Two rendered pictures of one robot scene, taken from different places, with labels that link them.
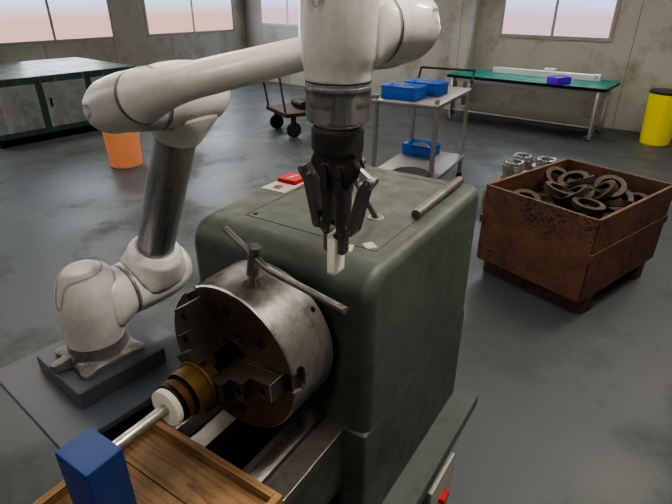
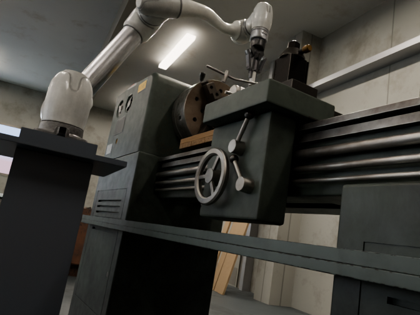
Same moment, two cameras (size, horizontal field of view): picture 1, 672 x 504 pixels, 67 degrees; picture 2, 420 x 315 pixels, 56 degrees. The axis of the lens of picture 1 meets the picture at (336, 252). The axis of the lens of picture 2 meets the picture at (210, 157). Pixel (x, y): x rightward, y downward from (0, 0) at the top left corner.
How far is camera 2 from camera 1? 203 cm
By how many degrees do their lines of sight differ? 72
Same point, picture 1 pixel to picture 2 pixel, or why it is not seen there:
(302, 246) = not seen: hidden behind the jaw
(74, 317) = (85, 98)
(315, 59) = (267, 22)
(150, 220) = (105, 69)
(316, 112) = (262, 34)
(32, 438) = not seen: outside the picture
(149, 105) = (192, 10)
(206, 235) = (164, 77)
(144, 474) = not seen: hidden behind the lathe
